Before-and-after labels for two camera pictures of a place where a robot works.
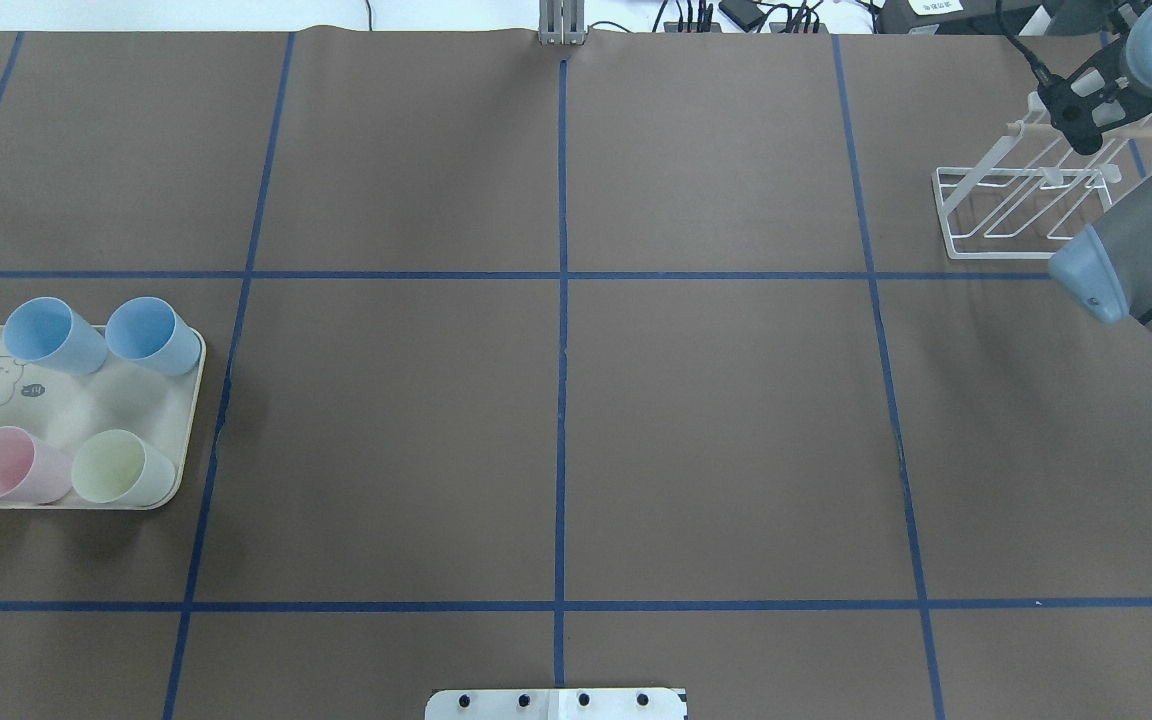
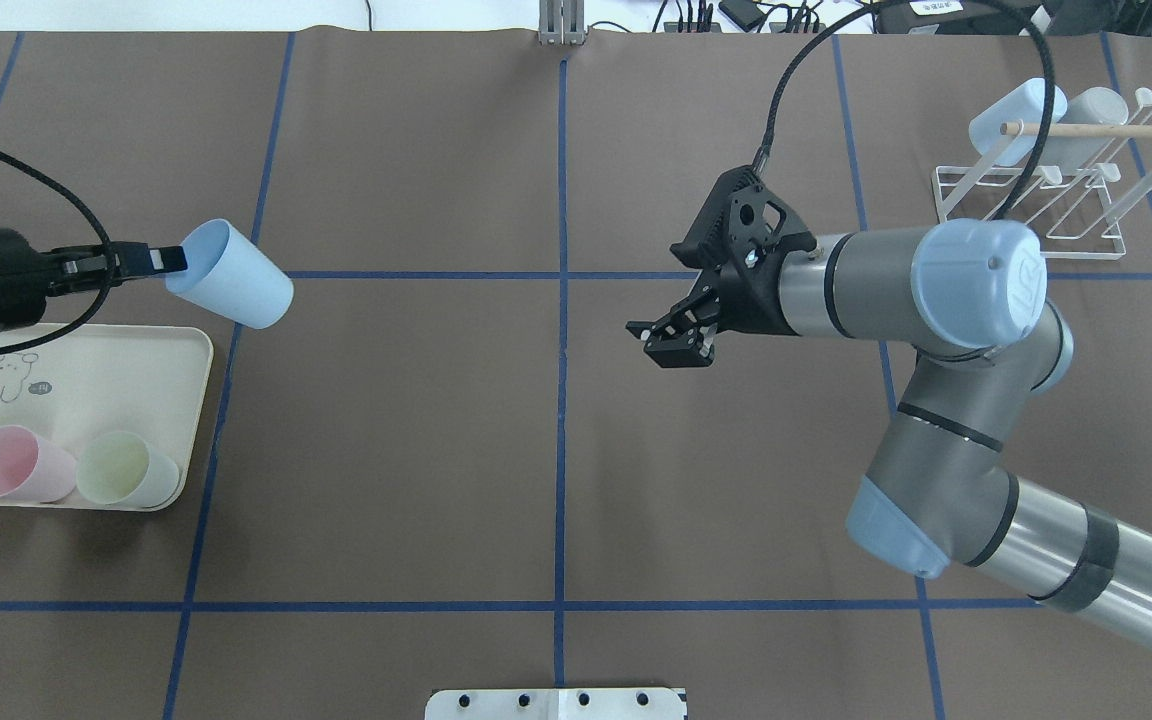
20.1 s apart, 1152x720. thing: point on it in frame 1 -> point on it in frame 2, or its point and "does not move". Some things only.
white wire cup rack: x=1032 y=191 does not move
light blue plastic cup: x=47 y=332 -> x=230 y=276
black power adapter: x=744 y=13 does not move
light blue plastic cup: x=149 y=331 -> x=1006 y=127
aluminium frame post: x=561 y=22 does not move
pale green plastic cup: x=117 y=467 does not move
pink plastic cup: x=9 y=464 does not move
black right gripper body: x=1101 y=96 -> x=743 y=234
